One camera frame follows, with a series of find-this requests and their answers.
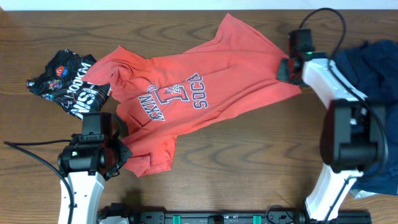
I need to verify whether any orange red soccer t-shirt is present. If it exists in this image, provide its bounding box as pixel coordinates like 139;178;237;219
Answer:
83;15;301;176

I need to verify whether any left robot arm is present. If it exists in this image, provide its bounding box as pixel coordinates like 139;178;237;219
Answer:
57;112;132;223

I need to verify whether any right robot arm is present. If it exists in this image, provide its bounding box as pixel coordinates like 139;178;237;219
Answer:
277;29;388;223

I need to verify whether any navy blue garment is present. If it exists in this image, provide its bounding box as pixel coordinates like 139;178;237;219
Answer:
332;39;398;196

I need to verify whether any black printed folded jersey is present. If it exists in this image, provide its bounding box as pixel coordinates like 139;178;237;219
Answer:
26;49;111;119

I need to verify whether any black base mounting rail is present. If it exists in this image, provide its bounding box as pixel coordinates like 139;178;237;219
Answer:
96;202;373;224

